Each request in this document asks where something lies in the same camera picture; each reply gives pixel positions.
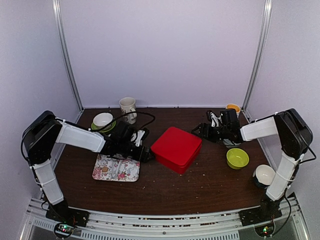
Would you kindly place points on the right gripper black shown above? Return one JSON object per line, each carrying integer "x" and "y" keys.
{"x": 207, "y": 133}

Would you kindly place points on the metal tongs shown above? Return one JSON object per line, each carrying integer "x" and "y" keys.
{"x": 116, "y": 169}

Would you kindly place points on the floral rectangular tray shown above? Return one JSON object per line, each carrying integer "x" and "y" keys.
{"x": 129, "y": 171}

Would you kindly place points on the red box lid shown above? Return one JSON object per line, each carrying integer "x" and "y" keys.
{"x": 175, "y": 140}

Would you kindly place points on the red box base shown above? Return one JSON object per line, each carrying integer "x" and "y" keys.
{"x": 180, "y": 161}

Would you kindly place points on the white mug orange inside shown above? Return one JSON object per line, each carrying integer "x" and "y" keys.
{"x": 235, "y": 107}

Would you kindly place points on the aluminium frame post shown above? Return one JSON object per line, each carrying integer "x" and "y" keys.
{"x": 56, "y": 4}
{"x": 264, "y": 30}

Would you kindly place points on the tan heart chocolate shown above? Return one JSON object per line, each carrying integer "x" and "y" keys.
{"x": 104, "y": 169}

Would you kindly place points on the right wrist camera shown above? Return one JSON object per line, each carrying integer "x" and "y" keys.
{"x": 213, "y": 119}

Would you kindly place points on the left aluminium frame post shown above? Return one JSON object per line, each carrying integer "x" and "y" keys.
{"x": 56, "y": 4}

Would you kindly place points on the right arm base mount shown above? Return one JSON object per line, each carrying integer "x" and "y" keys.
{"x": 263, "y": 216}

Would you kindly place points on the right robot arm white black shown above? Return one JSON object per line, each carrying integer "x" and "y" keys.
{"x": 293, "y": 138}

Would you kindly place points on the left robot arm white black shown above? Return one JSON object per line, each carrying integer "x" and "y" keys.
{"x": 47, "y": 131}

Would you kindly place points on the light blue bowl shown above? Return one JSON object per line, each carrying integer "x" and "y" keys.
{"x": 229, "y": 143}

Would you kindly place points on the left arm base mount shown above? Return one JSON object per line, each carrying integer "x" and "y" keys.
{"x": 67, "y": 219}

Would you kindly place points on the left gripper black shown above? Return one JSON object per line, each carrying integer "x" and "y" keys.
{"x": 144, "y": 154}

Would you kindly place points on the right aluminium frame post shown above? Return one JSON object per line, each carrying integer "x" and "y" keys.
{"x": 264, "y": 30}

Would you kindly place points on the lime green bowl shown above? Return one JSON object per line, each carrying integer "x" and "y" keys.
{"x": 237, "y": 158}

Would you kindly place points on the dark blue white bowl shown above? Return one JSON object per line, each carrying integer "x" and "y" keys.
{"x": 263, "y": 176}

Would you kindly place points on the green saucer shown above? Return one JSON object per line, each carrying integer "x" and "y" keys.
{"x": 100, "y": 128}

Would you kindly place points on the floral cream mug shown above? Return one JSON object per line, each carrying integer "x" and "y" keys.
{"x": 128, "y": 106}

